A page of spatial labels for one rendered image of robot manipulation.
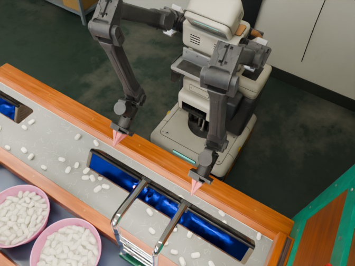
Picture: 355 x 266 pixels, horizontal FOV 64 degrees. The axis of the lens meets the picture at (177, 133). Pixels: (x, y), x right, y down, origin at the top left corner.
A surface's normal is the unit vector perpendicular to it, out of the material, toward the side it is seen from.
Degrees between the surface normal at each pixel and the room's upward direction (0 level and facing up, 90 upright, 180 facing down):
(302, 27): 90
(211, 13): 42
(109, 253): 0
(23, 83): 0
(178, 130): 0
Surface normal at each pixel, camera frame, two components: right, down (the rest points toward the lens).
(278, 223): 0.06, -0.58
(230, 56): -0.27, -0.14
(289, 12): -0.52, 0.67
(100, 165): -0.40, 0.26
